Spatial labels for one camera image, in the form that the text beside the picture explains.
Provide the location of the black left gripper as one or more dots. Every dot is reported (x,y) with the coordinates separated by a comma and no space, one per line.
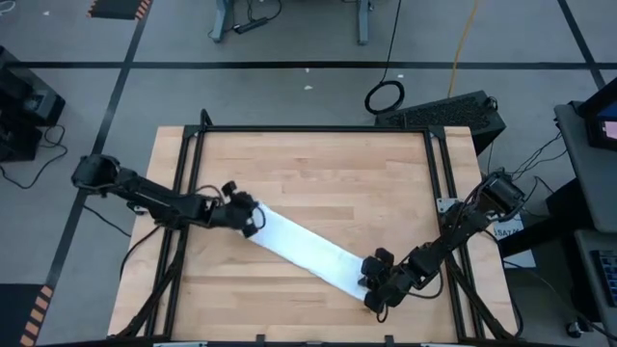
(241,224)

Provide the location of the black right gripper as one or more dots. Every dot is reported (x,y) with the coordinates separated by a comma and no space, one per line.
(383,262)

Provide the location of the white cloth napkin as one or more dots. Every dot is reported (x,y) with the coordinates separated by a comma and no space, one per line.
(308,248)

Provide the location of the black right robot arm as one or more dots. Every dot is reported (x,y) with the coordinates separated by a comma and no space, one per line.
(463,226)

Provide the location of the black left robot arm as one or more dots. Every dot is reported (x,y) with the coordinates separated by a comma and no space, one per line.
(154,197)

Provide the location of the white labelled box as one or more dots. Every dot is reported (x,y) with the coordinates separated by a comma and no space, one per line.
(516,250)

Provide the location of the black computer tower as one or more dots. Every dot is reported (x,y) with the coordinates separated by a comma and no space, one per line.
(443,113)

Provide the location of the black power strip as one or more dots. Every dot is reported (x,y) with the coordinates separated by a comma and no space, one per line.
(250,25)

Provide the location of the grey-blue desk leg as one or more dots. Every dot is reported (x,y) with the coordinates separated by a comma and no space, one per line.
(222,19)
(363,21)

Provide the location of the black caster wheel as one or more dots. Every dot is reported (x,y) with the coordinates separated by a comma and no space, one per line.
(573,329)

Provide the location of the grey side desk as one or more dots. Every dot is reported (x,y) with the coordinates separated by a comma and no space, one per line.
(590,270)
(593,183)

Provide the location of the black keyboard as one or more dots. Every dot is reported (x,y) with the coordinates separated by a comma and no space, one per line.
(608,277)

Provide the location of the black orange-striped floor plate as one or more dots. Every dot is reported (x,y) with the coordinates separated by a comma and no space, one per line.
(118,8)
(14,313)

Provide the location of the black equipment stack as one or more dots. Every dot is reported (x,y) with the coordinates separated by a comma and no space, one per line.
(24,106)

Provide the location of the black monitor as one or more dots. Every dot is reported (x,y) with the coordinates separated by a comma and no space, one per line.
(600,120)

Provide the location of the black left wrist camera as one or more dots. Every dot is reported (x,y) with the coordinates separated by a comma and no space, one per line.
(226,214)

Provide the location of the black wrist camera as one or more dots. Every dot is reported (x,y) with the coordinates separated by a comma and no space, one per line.
(226,214)
(397,284)

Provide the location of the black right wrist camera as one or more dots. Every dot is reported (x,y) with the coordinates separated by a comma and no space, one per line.
(397,284)

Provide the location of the black frame bracket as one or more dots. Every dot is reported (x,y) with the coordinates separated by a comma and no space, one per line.
(260,340)
(389,340)

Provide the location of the black metal table frame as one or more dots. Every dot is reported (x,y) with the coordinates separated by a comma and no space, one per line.
(313,128)

